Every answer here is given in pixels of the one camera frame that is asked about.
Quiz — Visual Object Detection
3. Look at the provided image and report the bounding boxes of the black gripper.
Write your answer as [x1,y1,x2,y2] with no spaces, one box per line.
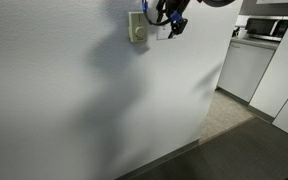
[156,0,190,39]

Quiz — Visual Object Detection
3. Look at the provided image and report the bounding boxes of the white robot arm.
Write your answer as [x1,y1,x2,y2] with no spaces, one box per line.
[155,0,235,39]

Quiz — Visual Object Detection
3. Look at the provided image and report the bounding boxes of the small items on counter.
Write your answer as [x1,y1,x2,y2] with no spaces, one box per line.
[232,27,247,39]

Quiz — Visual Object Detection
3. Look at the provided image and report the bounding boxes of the grey countertop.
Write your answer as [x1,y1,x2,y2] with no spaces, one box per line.
[231,37,279,50]

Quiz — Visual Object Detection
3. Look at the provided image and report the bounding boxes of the white base cabinet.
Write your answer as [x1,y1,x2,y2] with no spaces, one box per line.
[218,42,274,102]

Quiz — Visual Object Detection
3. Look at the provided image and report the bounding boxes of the black microwave oven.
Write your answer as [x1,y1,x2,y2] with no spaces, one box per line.
[245,16,288,42]

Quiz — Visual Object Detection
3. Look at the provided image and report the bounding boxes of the white tall cabinet panel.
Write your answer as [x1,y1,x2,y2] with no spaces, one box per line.
[250,30,288,117]

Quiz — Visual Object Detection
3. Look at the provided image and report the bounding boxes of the black cable with blue tape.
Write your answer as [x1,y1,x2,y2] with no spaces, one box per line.
[141,0,184,27]

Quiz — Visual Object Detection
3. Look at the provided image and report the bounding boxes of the white double switch plate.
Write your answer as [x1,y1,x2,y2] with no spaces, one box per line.
[156,24,171,40]

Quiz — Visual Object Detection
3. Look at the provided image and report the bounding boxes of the beige wall thermostat dial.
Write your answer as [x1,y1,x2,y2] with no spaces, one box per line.
[128,12,147,43]

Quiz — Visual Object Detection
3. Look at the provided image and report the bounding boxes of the grey wall baseboard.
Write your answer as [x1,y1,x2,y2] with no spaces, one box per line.
[114,139,199,180]

